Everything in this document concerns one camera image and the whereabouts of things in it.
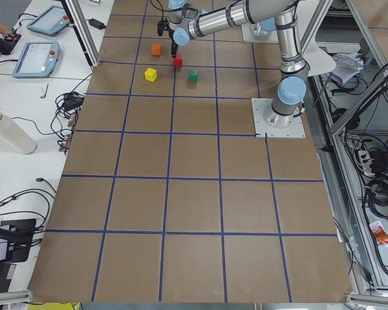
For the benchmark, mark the teach pendant tablet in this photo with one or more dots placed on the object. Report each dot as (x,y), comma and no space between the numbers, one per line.
(37,60)
(50,22)

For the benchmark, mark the red snack packet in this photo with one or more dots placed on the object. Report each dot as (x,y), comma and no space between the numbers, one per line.
(379,233)

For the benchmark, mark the black power adapter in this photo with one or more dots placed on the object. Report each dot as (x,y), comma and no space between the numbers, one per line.
(97,24)

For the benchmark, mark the yellow wooden block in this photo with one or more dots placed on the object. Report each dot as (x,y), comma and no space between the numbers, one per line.
(151,74)

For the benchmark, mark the black laptop device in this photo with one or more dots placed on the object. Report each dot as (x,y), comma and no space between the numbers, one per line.
(16,238)

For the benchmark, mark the near teach pendant tablet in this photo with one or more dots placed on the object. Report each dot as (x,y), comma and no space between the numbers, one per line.
(37,60)

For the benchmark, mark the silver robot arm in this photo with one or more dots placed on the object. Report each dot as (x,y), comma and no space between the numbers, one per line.
(187,22)
(263,28)

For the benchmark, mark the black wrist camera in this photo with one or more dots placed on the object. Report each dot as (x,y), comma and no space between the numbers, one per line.
(162,26)

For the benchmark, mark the white cylindrical bottle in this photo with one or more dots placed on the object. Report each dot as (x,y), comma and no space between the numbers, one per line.
(14,135)

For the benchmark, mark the white chair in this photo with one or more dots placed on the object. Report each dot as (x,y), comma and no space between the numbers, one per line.
(318,61)

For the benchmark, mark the green wooden block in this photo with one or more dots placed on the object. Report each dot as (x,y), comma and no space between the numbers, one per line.
(193,75)

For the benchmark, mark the far teach pendant tablet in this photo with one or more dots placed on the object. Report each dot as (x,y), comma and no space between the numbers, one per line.
(50,22)

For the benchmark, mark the aluminium frame post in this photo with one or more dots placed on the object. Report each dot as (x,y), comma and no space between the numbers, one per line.
(77,19)

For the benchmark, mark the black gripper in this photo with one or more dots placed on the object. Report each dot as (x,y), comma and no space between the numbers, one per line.
(173,41)

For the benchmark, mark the metal allen key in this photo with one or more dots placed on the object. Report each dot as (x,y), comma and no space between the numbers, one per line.
(44,91)

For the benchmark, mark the orange wooden block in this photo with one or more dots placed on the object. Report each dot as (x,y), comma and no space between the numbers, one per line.
(156,49)

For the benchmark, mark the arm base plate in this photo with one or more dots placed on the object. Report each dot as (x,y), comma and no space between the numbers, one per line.
(247,36)
(268,124)

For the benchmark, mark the red wooden block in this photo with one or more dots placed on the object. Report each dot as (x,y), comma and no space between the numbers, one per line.
(178,61)

